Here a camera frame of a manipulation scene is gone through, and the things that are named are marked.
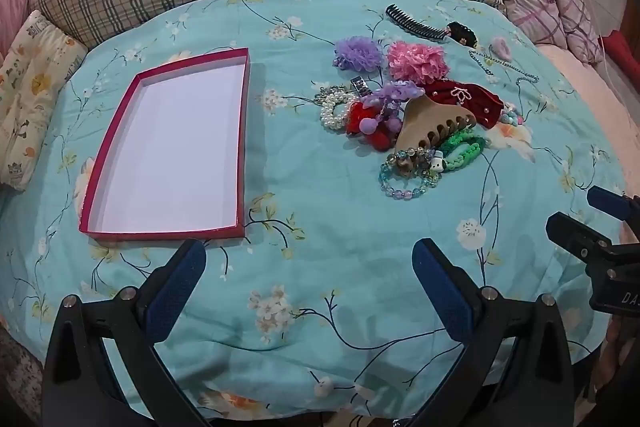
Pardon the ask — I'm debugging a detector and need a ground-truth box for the red cloth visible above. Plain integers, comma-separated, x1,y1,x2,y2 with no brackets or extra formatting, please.
600,29,640,72

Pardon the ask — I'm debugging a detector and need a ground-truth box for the black hair comb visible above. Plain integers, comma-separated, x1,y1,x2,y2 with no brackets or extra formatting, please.
385,3,449,42

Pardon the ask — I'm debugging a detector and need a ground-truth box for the blue purple bead bracelet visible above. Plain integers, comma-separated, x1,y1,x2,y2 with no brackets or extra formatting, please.
378,161,443,200

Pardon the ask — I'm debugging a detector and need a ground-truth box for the pink ribbon flower hair tie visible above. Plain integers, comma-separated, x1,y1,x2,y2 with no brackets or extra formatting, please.
386,41,449,85

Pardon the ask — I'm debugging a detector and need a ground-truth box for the cartoon animal print pillow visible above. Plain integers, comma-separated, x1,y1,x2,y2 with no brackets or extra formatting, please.
0,9,90,194

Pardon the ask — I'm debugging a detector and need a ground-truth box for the white pearl bracelet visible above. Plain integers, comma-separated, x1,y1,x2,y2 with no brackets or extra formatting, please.
314,86,359,132

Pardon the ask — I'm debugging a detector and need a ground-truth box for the beige claw hair clip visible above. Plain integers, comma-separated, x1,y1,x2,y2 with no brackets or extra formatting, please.
395,97,478,154

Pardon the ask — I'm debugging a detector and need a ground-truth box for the red cardboard box lid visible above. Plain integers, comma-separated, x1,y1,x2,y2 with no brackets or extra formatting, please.
78,48,251,241

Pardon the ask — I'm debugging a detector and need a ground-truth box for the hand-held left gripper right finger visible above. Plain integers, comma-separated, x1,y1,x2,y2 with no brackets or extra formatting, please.
405,238,576,427

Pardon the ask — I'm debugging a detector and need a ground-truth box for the purple mesh flower hair tie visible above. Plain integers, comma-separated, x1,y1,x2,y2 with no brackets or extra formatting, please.
332,36,385,72

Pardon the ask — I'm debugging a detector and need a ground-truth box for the teal floral bed sheet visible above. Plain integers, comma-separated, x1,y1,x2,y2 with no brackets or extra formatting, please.
0,0,632,423

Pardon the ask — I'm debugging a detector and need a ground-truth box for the silver chain necklace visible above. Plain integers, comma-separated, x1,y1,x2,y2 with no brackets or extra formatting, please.
468,49,541,84

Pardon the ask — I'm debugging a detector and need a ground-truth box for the red pompom hair tie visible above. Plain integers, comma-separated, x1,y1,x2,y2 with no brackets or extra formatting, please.
345,99,393,152

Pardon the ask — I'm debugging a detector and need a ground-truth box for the red velvet hair bow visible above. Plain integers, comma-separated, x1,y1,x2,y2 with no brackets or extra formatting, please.
422,78,505,128

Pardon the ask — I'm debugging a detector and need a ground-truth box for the purple frilly scrunchie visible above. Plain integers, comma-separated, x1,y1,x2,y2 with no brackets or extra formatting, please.
361,80,426,132

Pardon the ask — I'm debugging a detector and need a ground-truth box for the black flowered hair clip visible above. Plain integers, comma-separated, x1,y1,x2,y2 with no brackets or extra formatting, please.
444,21,479,49

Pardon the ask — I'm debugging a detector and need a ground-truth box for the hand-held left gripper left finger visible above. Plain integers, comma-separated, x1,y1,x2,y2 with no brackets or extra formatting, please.
41,238,211,427

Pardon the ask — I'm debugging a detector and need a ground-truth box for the pastel bead bracelet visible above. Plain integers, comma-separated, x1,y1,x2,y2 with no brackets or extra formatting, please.
500,104,524,128

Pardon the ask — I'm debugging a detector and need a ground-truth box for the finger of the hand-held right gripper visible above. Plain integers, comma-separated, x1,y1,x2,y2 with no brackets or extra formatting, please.
587,186,640,222
546,213,623,267

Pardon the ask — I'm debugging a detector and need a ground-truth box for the green braided hair tie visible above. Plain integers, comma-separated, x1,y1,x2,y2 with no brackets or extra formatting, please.
437,130,493,172

